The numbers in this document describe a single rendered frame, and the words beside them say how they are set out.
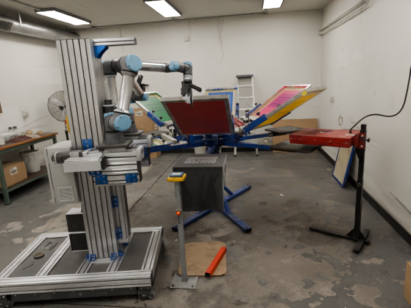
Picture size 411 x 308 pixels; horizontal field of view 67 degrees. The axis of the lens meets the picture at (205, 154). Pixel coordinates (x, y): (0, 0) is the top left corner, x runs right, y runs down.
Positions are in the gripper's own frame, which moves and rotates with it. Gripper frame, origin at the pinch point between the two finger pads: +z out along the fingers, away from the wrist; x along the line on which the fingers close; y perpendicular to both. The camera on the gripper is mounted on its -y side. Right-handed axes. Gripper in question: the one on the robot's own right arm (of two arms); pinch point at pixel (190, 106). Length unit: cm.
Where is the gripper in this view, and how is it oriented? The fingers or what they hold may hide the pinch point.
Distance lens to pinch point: 250.1
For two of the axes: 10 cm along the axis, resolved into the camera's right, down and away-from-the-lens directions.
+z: 0.1, 10.0, -0.6
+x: -1.5, -0.6, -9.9
